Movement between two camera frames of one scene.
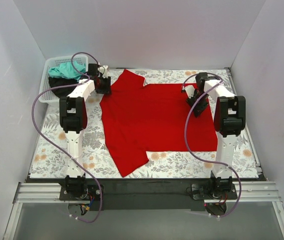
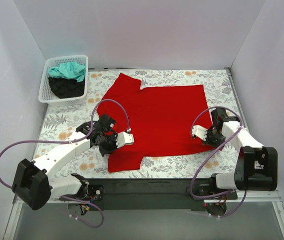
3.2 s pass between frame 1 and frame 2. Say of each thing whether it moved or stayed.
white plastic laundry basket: stayed
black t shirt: stayed
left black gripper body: moved
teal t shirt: stayed
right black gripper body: moved
